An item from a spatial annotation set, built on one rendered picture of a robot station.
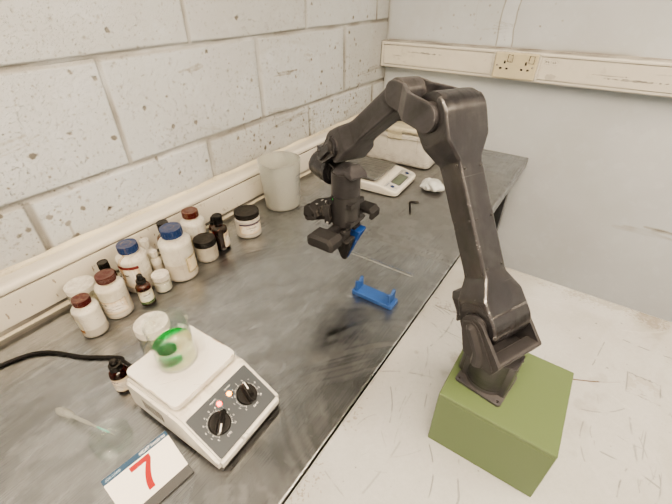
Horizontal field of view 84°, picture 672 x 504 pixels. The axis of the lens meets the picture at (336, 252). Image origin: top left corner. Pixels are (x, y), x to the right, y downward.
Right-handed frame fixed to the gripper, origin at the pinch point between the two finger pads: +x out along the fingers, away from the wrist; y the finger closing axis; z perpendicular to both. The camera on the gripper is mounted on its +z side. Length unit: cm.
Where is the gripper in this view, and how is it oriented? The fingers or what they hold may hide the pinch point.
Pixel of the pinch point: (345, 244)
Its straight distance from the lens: 80.7
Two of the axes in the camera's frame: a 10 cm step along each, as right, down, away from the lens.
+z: -8.2, -3.2, 4.7
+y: -5.7, 4.7, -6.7
